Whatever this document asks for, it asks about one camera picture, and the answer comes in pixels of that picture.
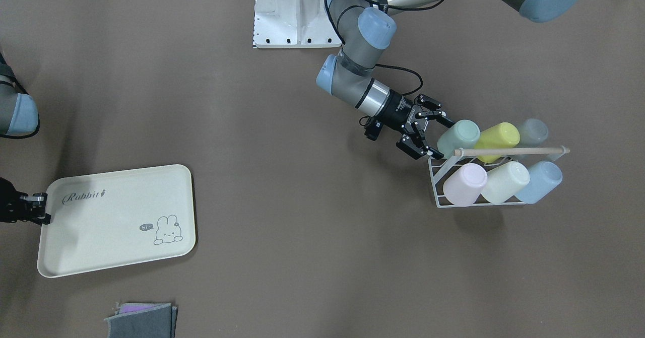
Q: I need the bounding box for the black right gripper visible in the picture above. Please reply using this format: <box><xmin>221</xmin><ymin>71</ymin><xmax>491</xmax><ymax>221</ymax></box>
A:
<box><xmin>1</xmin><ymin>178</ymin><xmax>51</xmax><ymax>226</ymax></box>

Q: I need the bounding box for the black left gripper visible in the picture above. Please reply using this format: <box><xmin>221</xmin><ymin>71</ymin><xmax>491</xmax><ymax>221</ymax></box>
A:
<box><xmin>364</xmin><ymin>92</ymin><xmax>456</xmax><ymax>160</ymax></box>

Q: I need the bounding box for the green plastic cup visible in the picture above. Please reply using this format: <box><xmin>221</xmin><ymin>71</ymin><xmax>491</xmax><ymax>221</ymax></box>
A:
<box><xmin>437</xmin><ymin>119</ymin><xmax>481</xmax><ymax>159</ymax></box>

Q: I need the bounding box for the cream rabbit tray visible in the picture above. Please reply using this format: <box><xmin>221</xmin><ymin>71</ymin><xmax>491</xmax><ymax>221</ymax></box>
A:
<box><xmin>37</xmin><ymin>164</ymin><xmax>197</xmax><ymax>278</ymax></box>

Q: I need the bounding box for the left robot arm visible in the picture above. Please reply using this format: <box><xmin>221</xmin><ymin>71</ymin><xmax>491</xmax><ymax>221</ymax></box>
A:
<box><xmin>316</xmin><ymin>0</ymin><xmax>577</xmax><ymax>159</ymax></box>

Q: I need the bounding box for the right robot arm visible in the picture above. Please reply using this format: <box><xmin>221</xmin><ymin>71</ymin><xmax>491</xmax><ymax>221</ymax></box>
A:
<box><xmin>1</xmin><ymin>55</ymin><xmax>51</xmax><ymax>226</ymax></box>

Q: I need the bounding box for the pink plastic cup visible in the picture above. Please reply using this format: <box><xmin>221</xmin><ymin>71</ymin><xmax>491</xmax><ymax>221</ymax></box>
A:
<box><xmin>443</xmin><ymin>163</ymin><xmax>488</xmax><ymax>207</ymax></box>

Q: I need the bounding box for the yellow plastic cup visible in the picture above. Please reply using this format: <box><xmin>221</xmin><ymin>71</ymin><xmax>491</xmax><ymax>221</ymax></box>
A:
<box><xmin>474</xmin><ymin>122</ymin><xmax>521</xmax><ymax>149</ymax></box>

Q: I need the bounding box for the cream plastic cup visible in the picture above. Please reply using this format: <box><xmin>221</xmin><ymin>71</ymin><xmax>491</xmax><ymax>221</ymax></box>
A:
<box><xmin>481</xmin><ymin>161</ymin><xmax>530</xmax><ymax>205</ymax></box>

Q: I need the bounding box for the grey plastic cup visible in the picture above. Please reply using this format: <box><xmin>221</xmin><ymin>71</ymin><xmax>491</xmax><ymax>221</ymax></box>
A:
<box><xmin>516</xmin><ymin>118</ymin><xmax>549</xmax><ymax>148</ymax></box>

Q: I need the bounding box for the blue plastic cup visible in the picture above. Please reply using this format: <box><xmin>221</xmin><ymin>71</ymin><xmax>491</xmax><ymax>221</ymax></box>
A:
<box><xmin>514</xmin><ymin>161</ymin><xmax>563</xmax><ymax>204</ymax></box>

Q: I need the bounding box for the grey folded cloth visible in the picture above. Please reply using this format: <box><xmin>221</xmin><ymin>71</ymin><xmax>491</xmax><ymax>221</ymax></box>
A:
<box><xmin>105</xmin><ymin>303</ymin><xmax>178</xmax><ymax>337</ymax></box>

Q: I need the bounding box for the white wire cup rack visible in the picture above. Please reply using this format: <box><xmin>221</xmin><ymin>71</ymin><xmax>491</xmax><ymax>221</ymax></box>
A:
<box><xmin>428</xmin><ymin>147</ymin><xmax>570</xmax><ymax>208</ymax></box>

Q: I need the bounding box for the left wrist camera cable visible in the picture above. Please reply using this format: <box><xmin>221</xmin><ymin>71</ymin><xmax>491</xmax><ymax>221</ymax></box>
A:
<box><xmin>322</xmin><ymin>0</ymin><xmax>424</xmax><ymax>127</ymax></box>

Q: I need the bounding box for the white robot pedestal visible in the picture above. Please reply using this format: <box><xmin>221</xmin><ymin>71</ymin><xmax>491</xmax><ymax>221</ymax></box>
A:
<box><xmin>253</xmin><ymin>0</ymin><xmax>341</xmax><ymax>49</ymax></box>

